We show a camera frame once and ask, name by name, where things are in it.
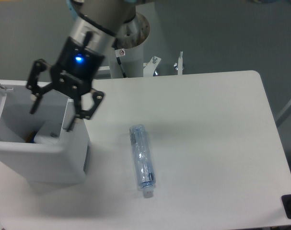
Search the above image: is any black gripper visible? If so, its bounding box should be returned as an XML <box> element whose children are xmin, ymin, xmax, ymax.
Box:
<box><xmin>25</xmin><ymin>37</ymin><xmax>105</xmax><ymax>132</ymax></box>

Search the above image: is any crushed clear plastic bottle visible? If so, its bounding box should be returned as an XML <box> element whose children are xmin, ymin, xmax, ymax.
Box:
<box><xmin>129</xmin><ymin>124</ymin><xmax>156</xmax><ymax>198</ymax></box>

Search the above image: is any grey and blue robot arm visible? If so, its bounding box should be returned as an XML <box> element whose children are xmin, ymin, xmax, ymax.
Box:
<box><xmin>26</xmin><ymin>0</ymin><xmax>148</xmax><ymax>131</ymax></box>

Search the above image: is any blue box in trash can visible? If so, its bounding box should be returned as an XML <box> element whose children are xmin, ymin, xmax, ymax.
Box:
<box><xmin>25</xmin><ymin>131</ymin><xmax>37</xmax><ymax>143</ymax></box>

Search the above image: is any white trash can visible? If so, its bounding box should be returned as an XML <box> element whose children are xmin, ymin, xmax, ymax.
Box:
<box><xmin>0</xmin><ymin>80</ymin><xmax>90</xmax><ymax>184</ymax></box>

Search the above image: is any white left base bracket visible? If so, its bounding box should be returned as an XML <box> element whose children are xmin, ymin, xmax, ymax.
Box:
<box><xmin>95</xmin><ymin>66</ymin><xmax>111</xmax><ymax>79</ymax></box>

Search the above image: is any white base bracket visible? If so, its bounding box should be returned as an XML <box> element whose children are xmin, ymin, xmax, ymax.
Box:
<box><xmin>174</xmin><ymin>51</ymin><xmax>184</xmax><ymax>75</ymax></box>
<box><xmin>143</xmin><ymin>56</ymin><xmax>162</xmax><ymax>77</ymax></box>
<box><xmin>95</xmin><ymin>66</ymin><xmax>111</xmax><ymax>79</ymax></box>

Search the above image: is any black cable on pedestal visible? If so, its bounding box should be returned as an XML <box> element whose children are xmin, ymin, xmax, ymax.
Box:
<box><xmin>115</xmin><ymin>49</ymin><xmax>128</xmax><ymax>79</ymax></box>

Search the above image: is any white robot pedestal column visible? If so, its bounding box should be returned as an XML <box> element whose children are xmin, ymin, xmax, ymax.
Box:
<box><xmin>107</xmin><ymin>12</ymin><xmax>150</xmax><ymax>79</ymax></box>

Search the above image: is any white far right base bracket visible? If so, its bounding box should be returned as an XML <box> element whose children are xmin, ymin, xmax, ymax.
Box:
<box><xmin>174</xmin><ymin>51</ymin><xmax>184</xmax><ymax>75</ymax></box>

